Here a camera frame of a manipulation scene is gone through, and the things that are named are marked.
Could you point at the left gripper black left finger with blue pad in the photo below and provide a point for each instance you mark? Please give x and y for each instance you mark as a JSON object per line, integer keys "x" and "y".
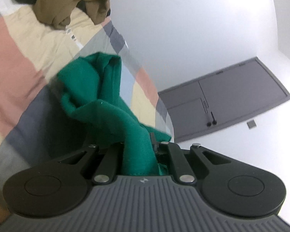
{"x": 60, "y": 185}

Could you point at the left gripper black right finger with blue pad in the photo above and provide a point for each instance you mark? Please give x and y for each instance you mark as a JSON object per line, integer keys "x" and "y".
{"x": 227, "y": 185}

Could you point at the green hooded sweatshirt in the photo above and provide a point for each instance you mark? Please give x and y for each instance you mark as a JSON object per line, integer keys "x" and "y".
{"x": 91, "y": 94}

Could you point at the pastel patchwork bed cover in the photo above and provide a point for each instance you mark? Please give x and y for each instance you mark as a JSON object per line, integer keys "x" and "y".
{"x": 33, "y": 126}

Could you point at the brown garment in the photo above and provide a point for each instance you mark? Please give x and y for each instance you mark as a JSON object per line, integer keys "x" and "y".
{"x": 57, "y": 13}

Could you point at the small grey wall plate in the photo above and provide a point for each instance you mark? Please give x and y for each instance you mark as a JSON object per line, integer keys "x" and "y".
{"x": 251, "y": 124}

